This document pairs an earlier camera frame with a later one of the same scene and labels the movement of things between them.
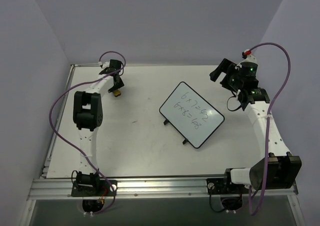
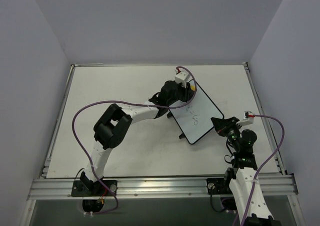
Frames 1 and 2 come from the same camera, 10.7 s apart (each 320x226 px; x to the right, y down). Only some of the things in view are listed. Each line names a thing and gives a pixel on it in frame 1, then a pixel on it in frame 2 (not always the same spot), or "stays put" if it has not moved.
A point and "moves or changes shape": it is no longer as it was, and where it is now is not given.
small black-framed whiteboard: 192,116 moves or changes shape
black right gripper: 225,74 → 227,125
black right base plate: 224,186 stays put
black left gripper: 115,84 → 184,92
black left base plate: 94,188 stays put
